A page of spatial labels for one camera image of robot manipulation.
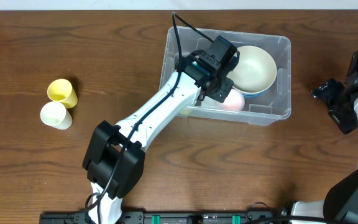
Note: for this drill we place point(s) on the dark blue bowl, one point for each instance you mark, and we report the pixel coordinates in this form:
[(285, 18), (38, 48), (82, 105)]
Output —
[(252, 88)]

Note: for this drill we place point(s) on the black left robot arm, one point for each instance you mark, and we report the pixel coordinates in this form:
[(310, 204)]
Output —
[(115, 156)]

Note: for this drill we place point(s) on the beige bowl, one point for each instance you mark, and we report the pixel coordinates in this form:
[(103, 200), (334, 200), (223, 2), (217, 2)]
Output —
[(254, 64)]

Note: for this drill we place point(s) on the pink cup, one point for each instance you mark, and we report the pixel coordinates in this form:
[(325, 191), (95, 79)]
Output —
[(235, 101)]

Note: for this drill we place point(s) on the clear plastic storage bin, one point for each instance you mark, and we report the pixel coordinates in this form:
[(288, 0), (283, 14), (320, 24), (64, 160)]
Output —
[(262, 110)]

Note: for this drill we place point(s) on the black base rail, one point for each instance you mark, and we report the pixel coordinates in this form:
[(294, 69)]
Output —
[(253, 216)]

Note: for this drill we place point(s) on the yellow cup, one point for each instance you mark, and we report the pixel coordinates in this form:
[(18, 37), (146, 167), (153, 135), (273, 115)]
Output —
[(62, 91), (188, 110)]

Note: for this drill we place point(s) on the white cup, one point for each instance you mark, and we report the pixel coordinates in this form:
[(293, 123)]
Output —
[(55, 114)]

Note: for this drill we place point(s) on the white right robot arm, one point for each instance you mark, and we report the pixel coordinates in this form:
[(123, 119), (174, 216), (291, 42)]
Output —
[(341, 202)]

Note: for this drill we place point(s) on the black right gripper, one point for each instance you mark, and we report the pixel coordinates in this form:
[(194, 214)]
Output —
[(327, 94)]

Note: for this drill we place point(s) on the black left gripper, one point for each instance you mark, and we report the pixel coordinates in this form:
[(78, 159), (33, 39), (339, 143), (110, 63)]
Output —
[(223, 88)]

